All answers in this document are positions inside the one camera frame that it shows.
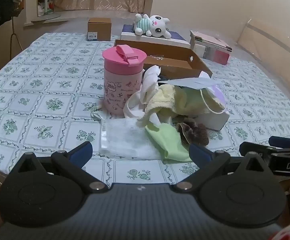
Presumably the brown cardboard tray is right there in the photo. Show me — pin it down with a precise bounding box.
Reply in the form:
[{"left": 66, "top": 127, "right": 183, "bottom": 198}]
[{"left": 114, "top": 39, "right": 213, "bottom": 80}]

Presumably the thin metal stand leg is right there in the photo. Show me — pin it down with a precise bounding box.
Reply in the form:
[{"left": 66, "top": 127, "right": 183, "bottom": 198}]
[{"left": 10, "top": 17, "right": 23, "bottom": 58}]

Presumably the white cloth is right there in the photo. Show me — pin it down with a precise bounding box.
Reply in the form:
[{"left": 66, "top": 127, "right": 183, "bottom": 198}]
[{"left": 124, "top": 65, "right": 161, "bottom": 119}]

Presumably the flat white and blue box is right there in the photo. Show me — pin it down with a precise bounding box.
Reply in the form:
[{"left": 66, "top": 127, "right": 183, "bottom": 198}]
[{"left": 121, "top": 24, "right": 191, "bottom": 49}]

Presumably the light green cloth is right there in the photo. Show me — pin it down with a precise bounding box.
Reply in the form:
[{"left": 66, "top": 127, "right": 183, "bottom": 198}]
[{"left": 145, "top": 124, "right": 193, "bottom": 162}]

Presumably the pink lidded cup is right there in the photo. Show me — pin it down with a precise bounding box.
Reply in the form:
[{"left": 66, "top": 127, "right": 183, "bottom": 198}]
[{"left": 102, "top": 44, "right": 145, "bottom": 117}]

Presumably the purple tissue pack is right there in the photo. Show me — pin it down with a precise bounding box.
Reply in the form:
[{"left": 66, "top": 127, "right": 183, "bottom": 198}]
[{"left": 163, "top": 71, "right": 230, "bottom": 131}]

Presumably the plastic wrapped wooden board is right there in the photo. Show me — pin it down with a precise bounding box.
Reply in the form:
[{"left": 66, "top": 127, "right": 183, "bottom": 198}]
[{"left": 236, "top": 17, "right": 290, "bottom": 78}]

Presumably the pale pink cover book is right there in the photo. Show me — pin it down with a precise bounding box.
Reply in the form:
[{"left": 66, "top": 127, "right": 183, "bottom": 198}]
[{"left": 190, "top": 30, "right": 233, "bottom": 52}]

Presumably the small brown cardboard box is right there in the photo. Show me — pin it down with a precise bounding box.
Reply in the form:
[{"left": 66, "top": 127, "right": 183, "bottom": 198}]
[{"left": 87, "top": 18, "right": 112, "bottom": 42}]

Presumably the white plush bunny toy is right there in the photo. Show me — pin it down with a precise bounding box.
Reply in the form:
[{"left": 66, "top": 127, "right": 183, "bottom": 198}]
[{"left": 134, "top": 14, "right": 172, "bottom": 38}]

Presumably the brown scrunchie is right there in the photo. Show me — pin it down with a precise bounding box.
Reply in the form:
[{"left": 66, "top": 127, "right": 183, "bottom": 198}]
[{"left": 176, "top": 122, "right": 209, "bottom": 146}]

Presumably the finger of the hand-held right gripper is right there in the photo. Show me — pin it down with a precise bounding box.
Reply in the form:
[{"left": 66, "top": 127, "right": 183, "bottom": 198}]
[
  {"left": 268, "top": 136, "right": 290, "bottom": 148},
  {"left": 239, "top": 142, "right": 274, "bottom": 160}
]

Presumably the yellow towel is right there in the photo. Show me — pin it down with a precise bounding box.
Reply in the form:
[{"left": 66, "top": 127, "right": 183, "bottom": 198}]
[{"left": 137, "top": 84, "right": 224, "bottom": 128}]

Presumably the pink red box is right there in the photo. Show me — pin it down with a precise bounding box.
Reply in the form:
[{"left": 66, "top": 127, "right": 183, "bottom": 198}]
[{"left": 202, "top": 46, "right": 231, "bottom": 65}]

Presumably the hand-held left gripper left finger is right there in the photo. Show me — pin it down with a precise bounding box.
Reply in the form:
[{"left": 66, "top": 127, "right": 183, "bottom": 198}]
[{"left": 9, "top": 141, "right": 108, "bottom": 194}]

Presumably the green floral tablecloth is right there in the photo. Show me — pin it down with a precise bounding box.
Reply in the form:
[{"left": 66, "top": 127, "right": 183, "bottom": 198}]
[{"left": 0, "top": 32, "right": 290, "bottom": 188}]

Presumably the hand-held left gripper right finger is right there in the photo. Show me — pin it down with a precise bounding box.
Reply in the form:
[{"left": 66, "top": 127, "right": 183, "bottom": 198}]
[{"left": 174, "top": 144, "right": 273, "bottom": 193}]

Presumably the white pole floor stand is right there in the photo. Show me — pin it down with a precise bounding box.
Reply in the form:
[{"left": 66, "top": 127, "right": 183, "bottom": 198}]
[{"left": 31, "top": 0, "right": 62, "bottom": 23}]

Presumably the clear packet of white gauze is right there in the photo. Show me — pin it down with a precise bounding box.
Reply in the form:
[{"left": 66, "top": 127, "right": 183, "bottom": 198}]
[{"left": 99, "top": 118, "right": 165, "bottom": 159}]

